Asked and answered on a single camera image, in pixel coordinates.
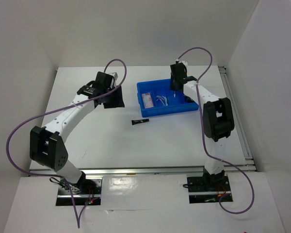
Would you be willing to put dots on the aluminium front rail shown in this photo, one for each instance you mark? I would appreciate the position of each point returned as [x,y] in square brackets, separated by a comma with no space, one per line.
[134,171]

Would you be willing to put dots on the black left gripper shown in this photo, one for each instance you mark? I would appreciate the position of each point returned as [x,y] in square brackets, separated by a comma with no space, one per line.
[118,102]

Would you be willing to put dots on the aluminium side rail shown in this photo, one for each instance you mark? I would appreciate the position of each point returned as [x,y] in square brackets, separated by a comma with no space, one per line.
[249,160]

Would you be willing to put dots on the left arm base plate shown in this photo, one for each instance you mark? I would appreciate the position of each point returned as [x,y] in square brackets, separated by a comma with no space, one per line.
[91,196]

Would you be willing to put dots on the black round compact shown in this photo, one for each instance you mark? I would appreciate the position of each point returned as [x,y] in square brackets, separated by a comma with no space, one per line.
[189,100]

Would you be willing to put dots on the clear false eyelash box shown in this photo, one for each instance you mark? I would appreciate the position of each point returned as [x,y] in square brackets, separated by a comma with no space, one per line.
[147,100]

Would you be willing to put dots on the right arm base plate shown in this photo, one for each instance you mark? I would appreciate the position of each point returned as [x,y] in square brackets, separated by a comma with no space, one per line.
[199,192]

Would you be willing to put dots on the blue plastic organizer bin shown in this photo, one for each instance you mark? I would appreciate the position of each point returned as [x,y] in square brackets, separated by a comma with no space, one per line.
[162,88]

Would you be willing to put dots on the purple eyelash curler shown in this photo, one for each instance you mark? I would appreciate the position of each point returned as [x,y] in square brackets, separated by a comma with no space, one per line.
[158,98]

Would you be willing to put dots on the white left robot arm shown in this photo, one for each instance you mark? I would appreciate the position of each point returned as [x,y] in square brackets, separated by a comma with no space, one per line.
[47,143]

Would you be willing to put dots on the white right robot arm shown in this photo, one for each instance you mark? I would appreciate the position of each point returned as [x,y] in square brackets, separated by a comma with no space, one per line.
[217,123]

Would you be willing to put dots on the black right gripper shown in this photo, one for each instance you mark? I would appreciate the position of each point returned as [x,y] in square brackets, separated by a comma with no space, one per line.
[172,87]

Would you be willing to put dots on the black mascara tube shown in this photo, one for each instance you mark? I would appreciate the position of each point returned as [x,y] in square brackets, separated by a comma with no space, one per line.
[134,122]

